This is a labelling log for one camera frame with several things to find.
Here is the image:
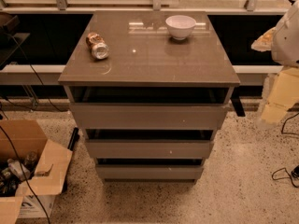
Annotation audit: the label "open cardboard box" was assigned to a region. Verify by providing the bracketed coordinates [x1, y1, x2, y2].
[0, 119, 72, 224]

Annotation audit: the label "grey top drawer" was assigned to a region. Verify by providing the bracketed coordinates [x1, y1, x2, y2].
[70, 103, 228, 130]

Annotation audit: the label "black cable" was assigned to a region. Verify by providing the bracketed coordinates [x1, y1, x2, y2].
[0, 31, 68, 224]
[271, 112, 299, 189]

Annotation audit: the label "white shelf rail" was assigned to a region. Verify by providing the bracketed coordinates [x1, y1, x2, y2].
[0, 64, 282, 86]

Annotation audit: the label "black cable right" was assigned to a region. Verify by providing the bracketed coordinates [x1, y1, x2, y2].
[271, 112, 299, 189]

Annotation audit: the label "grey bottom drawer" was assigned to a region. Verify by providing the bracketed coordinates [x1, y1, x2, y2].
[95, 165, 204, 180]

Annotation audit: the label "grey drawer cabinet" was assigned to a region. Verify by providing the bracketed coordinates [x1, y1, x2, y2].
[58, 10, 241, 185]

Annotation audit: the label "black cable left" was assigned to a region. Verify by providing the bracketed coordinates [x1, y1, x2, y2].
[0, 31, 68, 224]

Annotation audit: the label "black bar on floor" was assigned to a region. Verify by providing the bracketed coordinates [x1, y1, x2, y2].
[61, 126, 80, 193]

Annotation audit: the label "grey middle drawer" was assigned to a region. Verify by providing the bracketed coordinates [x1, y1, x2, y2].
[85, 140, 214, 159]

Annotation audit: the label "white bowl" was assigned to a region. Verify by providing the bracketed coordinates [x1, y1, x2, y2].
[165, 15, 196, 40]

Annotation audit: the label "crushed metal can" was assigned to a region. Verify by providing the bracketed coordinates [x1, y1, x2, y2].
[86, 32, 109, 60]

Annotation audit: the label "grey drawer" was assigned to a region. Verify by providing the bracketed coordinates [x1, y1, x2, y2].
[70, 103, 228, 130]
[85, 140, 214, 159]
[95, 165, 204, 180]

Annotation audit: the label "clutter inside cardboard box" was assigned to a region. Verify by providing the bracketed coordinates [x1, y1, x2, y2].
[0, 151, 38, 197]

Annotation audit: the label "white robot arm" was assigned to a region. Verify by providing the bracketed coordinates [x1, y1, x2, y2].
[251, 0, 299, 125]

